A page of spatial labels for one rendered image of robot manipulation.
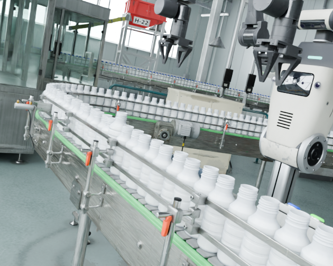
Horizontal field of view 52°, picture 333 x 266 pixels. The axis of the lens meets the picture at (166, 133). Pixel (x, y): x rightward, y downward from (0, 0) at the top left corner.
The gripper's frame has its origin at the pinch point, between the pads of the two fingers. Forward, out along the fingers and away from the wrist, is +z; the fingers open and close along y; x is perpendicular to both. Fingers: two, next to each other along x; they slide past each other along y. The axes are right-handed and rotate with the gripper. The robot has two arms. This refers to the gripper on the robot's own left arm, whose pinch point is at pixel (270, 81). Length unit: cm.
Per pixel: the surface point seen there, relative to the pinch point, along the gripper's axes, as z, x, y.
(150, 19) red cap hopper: -103, 622, 298
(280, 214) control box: 28.7, -14.8, -2.9
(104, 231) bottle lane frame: 55, 31, -22
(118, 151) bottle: 31, 37, -19
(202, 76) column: -12, 867, 669
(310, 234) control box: 29.4, -22.6, -3.1
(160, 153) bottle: 24.5, 14.5, -18.0
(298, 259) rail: 27.8, -30.7, -18.9
